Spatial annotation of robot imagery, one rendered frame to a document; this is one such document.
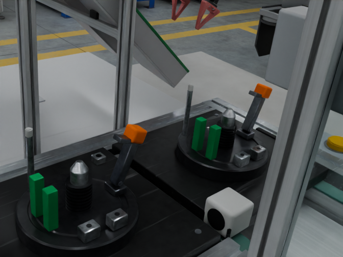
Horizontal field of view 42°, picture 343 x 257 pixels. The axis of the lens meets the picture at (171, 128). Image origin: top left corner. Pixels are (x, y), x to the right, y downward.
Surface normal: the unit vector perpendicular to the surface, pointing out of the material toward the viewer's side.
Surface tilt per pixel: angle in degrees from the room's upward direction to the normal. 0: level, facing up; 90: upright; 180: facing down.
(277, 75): 90
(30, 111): 90
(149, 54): 90
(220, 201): 0
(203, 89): 0
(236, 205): 0
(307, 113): 90
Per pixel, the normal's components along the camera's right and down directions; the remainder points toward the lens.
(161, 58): 0.54, 0.45
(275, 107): 0.11, -0.88
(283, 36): -0.73, 0.25
